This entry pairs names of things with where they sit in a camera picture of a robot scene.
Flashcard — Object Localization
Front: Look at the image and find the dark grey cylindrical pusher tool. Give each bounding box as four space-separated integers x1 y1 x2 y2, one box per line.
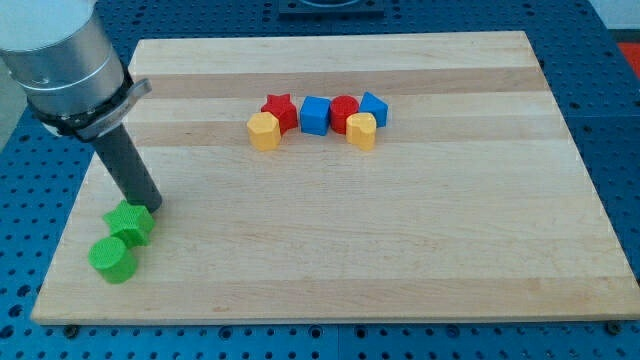
92 124 163 213

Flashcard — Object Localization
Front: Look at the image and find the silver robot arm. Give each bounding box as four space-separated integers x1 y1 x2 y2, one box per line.
1 0 151 141

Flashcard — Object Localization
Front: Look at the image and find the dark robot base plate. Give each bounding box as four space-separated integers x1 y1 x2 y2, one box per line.
274 0 385 17

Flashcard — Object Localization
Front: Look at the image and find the green cylinder block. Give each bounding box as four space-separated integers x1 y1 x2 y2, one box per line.
88 237 137 284

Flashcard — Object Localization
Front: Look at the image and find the red cylinder block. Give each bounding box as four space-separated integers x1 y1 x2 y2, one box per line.
329 95 359 134

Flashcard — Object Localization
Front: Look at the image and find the blue cube block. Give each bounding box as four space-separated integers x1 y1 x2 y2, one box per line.
300 96 330 136

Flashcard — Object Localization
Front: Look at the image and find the wooden board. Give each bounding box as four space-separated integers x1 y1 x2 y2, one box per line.
31 31 639 325

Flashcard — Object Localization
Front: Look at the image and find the red star block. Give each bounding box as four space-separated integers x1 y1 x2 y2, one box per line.
261 94 299 135

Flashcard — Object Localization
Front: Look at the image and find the blue triangular block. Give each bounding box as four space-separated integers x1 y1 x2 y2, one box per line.
359 92 389 128

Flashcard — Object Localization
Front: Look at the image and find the yellow heart block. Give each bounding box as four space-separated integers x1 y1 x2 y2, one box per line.
346 112 377 151

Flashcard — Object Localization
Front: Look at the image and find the yellow hexagon block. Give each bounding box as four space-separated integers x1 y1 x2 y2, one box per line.
246 112 281 151

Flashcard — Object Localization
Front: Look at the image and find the green star block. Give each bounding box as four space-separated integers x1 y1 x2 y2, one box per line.
103 200 155 248

